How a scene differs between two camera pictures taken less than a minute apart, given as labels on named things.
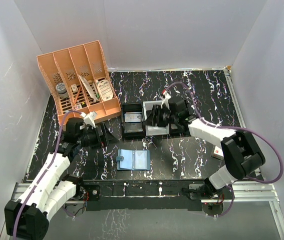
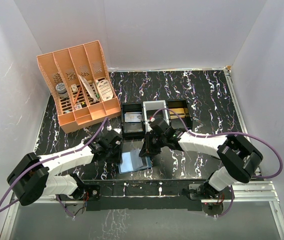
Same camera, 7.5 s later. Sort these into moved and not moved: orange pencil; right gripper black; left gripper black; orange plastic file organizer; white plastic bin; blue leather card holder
Moved: right gripper black; left gripper black
Not moved: blue leather card holder; orange pencil; white plastic bin; orange plastic file organizer
